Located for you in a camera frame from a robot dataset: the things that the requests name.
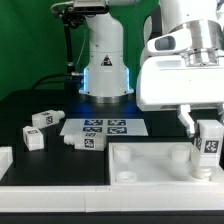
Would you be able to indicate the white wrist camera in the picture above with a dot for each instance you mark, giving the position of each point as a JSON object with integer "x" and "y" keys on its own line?
{"x": 175, "y": 42}

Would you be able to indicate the white tag sheet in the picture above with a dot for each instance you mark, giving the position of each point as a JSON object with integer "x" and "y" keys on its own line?
{"x": 111, "y": 127}

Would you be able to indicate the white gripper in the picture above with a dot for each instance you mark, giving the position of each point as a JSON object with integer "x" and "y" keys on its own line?
{"x": 165, "y": 82}

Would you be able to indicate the white U-shaped fence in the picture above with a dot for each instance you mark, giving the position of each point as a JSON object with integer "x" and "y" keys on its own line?
{"x": 121, "y": 198}

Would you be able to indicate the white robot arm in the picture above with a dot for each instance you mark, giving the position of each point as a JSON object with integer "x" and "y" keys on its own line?
{"x": 106, "y": 78}

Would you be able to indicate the white square tabletop part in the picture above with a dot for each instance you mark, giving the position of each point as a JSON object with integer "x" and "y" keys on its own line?
{"x": 159, "y": 163}

